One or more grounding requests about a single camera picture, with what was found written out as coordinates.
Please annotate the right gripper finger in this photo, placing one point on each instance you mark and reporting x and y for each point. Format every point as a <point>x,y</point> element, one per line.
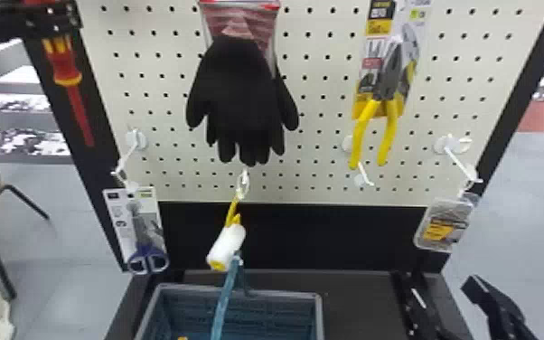
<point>499,313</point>

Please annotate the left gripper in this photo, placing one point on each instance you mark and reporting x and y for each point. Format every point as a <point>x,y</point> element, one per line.
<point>51,19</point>

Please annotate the red screwdriver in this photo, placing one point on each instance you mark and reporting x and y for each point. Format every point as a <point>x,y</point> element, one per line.
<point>65,66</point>

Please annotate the clear packet with yellow label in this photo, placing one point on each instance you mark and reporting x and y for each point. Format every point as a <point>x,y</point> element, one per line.
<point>443,225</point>

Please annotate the black gloves on card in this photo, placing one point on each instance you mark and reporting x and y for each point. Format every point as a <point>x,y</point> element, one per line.
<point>239,95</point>

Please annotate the blue scissors on card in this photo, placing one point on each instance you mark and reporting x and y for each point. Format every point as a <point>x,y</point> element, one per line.
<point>136,223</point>

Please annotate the blue basket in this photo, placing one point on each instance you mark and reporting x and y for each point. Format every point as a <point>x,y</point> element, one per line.
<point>262,318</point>

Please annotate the yellow pliers on card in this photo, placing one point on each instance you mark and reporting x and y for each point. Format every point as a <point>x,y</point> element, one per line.
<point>388,80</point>

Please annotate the white pegboard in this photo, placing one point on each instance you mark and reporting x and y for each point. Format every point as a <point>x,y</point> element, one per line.
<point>324,118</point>

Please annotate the white paint roller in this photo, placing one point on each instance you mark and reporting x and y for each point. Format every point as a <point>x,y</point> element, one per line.
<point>227,242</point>

